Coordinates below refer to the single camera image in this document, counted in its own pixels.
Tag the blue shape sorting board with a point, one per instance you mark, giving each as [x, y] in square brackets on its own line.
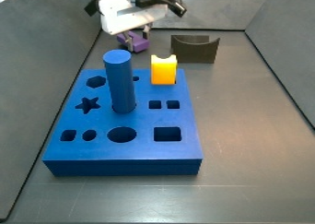
[150, 141]

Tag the blue cylinder peg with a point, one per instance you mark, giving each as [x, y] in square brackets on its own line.
[121, 80]

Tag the purple double-square object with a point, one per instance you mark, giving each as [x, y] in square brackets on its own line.
[141, 43]

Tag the black curved holder stand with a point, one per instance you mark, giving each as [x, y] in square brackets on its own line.
[194, 48]

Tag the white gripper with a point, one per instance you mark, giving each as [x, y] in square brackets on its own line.
[122, 16]

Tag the yellow spool-shaped block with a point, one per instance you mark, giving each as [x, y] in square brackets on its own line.
[163, 70]

